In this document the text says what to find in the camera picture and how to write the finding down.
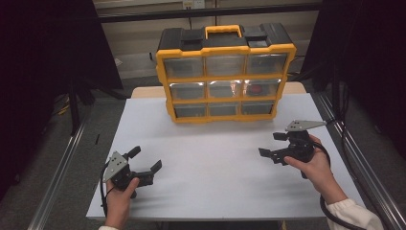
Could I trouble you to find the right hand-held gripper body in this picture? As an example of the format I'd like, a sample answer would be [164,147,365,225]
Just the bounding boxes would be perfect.
[273,119,328,166]

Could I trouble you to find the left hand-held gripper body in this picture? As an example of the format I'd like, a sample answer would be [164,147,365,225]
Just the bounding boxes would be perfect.
[102,150,156,193]

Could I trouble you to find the clear plastic drawer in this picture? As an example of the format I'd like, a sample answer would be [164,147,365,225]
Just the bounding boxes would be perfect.
[243,79,282,98]

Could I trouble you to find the yellow black drawer organizer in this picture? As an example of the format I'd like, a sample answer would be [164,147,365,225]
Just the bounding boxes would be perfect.
[155,22,298,125]

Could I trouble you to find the person's right hand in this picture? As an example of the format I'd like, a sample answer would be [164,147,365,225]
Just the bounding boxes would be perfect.
[283,134,348,205]

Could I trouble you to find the person's left hand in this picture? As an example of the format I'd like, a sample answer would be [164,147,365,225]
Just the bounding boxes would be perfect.
[104,176,141,221]

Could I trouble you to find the light wooden table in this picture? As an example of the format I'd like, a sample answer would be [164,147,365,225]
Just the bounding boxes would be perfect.
[131,81,307,99]

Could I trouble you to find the black metal stand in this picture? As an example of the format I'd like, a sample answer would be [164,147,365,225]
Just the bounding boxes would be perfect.
[67,75,97,136]

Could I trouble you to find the group of transparent drawers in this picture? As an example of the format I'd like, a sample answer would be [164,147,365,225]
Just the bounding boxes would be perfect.
[163,53,288,118]

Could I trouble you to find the black curtain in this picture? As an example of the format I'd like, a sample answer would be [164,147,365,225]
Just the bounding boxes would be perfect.
[301,0,406,157]
[0,0,124,193]

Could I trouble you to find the black horizontal bar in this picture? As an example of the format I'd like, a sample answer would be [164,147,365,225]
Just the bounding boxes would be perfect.
[97,3,322,23]

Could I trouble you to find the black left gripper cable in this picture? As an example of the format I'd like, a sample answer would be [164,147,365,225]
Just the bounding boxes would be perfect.
[100,162,113,209]

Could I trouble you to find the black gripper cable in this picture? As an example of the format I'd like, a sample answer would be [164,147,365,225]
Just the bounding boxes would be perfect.
[314,140,368,230]
[100,162,113,209]

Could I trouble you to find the black floor cable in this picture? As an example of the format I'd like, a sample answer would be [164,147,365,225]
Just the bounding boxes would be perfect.
[325,80,384,224]

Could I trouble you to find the aluminium floor rail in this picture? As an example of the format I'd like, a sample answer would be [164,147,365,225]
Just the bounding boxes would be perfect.
[314,92,406,230]
[27,123,87,230]

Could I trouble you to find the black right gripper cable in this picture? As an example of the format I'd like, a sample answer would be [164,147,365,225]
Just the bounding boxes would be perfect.
[314,140,368,230]

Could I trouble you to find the yellow floor cable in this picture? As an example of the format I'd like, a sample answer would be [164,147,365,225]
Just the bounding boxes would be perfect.
[56,95,72,117]

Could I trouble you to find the white wall socket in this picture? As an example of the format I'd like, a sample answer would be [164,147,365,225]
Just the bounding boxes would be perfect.
[182,0,206,10]

